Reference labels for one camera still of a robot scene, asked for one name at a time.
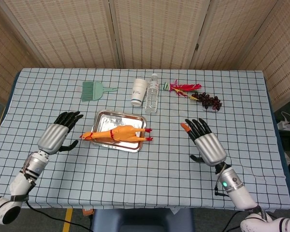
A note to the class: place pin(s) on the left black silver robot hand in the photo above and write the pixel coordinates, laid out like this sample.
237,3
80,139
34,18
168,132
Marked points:
52,137

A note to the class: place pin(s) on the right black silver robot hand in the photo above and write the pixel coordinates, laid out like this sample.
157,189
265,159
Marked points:
210,147

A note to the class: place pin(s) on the orange rubber chicken toy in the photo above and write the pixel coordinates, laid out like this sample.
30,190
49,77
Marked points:
122,133

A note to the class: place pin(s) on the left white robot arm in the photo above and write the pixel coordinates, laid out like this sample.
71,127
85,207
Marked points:
21,183

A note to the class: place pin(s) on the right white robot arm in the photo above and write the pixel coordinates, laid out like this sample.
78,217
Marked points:
236,191

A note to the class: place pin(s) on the silver metal tray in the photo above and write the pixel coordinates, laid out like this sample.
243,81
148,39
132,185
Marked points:
108,120

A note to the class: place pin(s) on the green plastic hand brush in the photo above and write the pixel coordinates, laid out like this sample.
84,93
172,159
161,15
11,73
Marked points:
91,91

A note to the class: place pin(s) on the dark purple grape bunch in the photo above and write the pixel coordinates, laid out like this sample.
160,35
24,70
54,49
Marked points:
209,101

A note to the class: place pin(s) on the red feather shuttlecock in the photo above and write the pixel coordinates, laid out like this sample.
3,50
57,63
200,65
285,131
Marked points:
186,87

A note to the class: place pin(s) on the clear plastic water bottle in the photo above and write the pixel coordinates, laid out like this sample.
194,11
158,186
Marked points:
152,96

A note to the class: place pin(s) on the white power strip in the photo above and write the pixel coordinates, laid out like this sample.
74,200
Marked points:
286,126

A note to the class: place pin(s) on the blue checked tablecloth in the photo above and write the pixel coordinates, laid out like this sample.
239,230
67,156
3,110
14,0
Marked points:
135,178

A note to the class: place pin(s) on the orange tablecloth tag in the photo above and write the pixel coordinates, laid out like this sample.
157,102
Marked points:
87,212

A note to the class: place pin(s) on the yellow floor tape strip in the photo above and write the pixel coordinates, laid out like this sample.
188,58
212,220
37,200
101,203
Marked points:
67,220

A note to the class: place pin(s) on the white paper cup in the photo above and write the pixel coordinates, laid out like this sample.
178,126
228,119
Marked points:
138,91

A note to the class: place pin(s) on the blue grey chair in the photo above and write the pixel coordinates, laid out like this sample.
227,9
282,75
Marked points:
142,221

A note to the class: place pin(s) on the woven folding screen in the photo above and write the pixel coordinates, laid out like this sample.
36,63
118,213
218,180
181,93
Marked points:
157,33

